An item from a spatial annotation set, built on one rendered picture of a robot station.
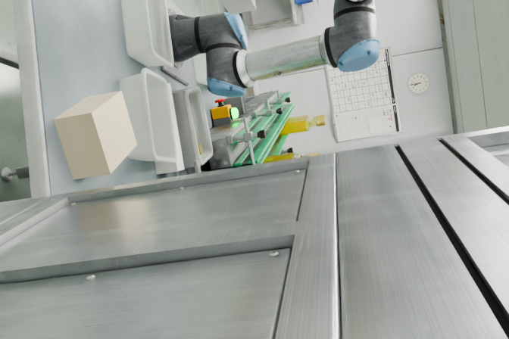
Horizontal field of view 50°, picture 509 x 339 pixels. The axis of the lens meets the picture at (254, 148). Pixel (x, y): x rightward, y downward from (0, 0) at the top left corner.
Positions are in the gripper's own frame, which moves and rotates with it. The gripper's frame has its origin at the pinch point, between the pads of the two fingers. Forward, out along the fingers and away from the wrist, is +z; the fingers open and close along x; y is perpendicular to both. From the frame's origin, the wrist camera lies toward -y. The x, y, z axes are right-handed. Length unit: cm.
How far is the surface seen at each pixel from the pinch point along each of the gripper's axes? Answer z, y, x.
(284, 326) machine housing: -12, 70, 54
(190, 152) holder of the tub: 28, -46, 28
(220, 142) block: 23, -65, 24
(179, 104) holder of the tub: 28, -42, 15
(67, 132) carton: 32.1, 14.2, 28.1
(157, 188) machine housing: 13.9, 21.1, 41.0
